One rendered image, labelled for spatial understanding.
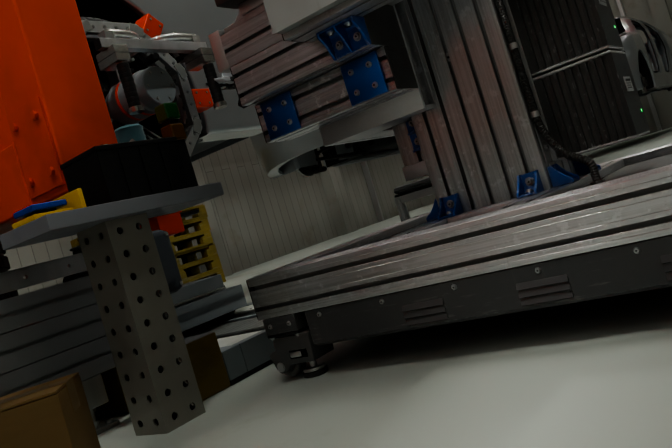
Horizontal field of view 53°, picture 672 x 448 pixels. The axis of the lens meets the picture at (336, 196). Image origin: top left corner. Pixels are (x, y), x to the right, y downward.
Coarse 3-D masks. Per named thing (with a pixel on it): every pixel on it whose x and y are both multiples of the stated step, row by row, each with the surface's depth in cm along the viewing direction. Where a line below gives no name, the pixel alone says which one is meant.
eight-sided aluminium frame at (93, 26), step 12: (84, 24) 212; (96, 24) 216; (108, 24) 220; (120, 24) 224; (132, 24) 228; (96, 36) 220; (144, 36) 232; (168, 60) 237; (168, 72) 240; (180, 72) 239; (180, 84) 239; (180, 96) 243; (192, 96) 241; (180, 108) 241; (192, 108) 240; (180, 120) 241; (192, 120) 238; (192, 132) 237; (192, 144) 235
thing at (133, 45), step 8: (96, 40) 192; (104, 40) 193; (112, 40) 195; (120, 40) 198; (128, 40) 200; (136, 40) 202; (144, 40) 205; (152, 40) 207; (160, 40) 210; (96, 48) 193; (104, 48) 193; (128, 48) 199; (136, 48) 202; (144, 48) 204; (152, 48) 206; (160, 48) 209; (168, 48) 212; (176, 48) 214; (184, 48) 217; (192, 48) 220
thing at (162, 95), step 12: (144, 72) 208; (156, 72) 211; (120, 84) 214; (144, 84) 206; (156, 84) 210; (168, 84) 214; (108, 96) 216; (120, 96) 212; (144, 96) 207; (156, 96) 209; (168, 96) 213; (108, 108) 218; (120, 108) 214; (144, 108) 211; (120, 120) 218; (132, 120) 217
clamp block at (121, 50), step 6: (108, 48) 193; (114, 48) 191; (120, 48) 193; (126, 48) 195; (102, 54) 194; (108, 54) 193; (114, 54) 191; (120, 54) 192; (126, 54) 194; (102, 60) 195; (108, 60) 193; (114, 60) 192; (120, 60) 192; (126, 60) 194; (102, 66) 195; (108, 66) 194; (114, 66) 196
